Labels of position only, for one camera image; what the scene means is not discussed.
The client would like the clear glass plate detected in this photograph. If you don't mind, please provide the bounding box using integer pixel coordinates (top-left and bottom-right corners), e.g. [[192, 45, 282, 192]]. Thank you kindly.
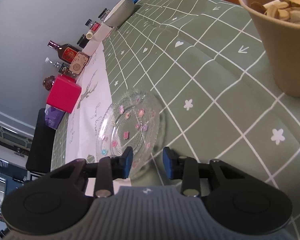
[[96, 89, 161, 177]]

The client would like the white deer table runner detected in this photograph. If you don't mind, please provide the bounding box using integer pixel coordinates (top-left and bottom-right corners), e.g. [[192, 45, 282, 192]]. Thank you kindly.
[[65, 44, 133, 198]]

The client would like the purple tissue box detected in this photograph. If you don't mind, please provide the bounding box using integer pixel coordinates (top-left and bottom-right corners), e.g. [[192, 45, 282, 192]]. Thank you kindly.
[[44, 105, 65, 129]]

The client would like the black chair far left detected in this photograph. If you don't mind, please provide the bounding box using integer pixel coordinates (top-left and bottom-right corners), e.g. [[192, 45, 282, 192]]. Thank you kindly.
[[26, 108, 56, 173]]

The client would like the pink square box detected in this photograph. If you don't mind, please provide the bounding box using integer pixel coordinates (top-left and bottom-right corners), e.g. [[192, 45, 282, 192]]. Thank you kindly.
[[46, 75, 82, 113]]

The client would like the green checked tablecloth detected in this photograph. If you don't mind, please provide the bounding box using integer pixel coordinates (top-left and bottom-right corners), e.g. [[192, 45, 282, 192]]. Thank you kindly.
[[51, 0, 300, 239]]

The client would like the beige small speaker box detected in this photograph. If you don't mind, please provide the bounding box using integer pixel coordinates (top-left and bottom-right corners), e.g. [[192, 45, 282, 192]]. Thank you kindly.
[[69, 52, 90, 75]]

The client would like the brown figurine ornament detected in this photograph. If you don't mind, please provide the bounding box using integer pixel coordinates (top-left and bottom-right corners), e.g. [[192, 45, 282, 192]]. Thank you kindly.
[[43, 75, 56, 91]]

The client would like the clear water bottle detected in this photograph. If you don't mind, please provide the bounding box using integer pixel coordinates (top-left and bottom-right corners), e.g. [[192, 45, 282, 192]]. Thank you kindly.
[[45, 57, 70, 75]]

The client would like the brown liquor bottle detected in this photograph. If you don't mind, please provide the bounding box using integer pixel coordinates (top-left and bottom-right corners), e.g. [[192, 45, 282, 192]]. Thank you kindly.
[[47, 41, 80, 64]]

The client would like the dark glass jar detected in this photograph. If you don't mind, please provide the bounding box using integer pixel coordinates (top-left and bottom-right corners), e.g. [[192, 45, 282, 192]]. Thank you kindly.
[[77, 34, 89, 49]]

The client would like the white box at far end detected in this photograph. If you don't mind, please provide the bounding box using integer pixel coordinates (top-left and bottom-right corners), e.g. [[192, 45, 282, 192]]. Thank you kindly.
[[82, 23, 112, 56]]

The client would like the red label jar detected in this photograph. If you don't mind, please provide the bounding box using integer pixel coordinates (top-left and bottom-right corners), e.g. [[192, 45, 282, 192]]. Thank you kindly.
[[89, 21, 101, 33]]

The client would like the small glass jar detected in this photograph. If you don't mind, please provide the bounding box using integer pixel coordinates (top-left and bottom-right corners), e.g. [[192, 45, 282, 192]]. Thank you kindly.
[[98, 8, 110, 22]]

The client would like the cream bowl at far end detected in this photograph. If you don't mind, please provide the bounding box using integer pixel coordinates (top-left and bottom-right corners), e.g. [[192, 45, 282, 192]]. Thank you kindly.
[[103, 0, 135, 27]]

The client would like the beige paper cup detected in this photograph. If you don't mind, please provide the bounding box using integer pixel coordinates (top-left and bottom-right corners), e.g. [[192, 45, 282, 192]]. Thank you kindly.
[[239, 0, 300, 98]]

